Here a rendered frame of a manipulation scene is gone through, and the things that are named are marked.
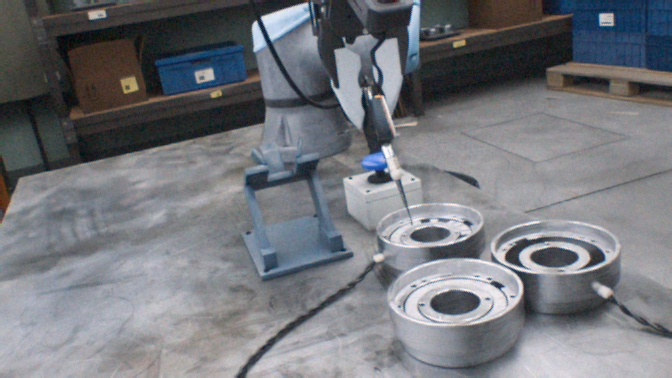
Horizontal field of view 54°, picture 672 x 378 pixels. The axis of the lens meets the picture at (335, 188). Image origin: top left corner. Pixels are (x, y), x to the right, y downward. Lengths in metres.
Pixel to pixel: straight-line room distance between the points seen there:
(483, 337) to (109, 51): 3.59
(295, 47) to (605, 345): 0.66
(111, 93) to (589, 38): 3.08
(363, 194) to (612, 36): 4.02
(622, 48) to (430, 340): 4.21
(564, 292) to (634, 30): 4.05
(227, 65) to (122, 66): 0.60
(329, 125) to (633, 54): 3.67
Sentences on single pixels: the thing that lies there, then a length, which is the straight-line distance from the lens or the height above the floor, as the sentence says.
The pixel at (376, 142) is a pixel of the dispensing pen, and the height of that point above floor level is 0.91.
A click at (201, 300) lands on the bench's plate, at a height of 0.80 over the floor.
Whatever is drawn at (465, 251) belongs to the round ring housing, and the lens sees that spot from 0.61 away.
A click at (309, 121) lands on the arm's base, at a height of 0.86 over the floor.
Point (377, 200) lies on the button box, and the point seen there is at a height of 0.83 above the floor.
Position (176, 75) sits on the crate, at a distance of 4.04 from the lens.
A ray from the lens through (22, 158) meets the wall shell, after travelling 4.62.
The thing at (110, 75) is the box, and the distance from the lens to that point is 3.98.
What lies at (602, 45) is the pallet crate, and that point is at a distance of 4.74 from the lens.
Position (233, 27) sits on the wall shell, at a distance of 4.56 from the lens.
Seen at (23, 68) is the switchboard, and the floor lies 0.74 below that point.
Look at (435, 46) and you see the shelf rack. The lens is 4.40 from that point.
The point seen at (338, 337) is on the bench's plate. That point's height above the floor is 0.80.
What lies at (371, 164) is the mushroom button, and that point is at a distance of 0.75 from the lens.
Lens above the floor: 1.10
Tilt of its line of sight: 20 degrees down
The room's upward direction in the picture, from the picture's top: 9 degrees counter-clockwise
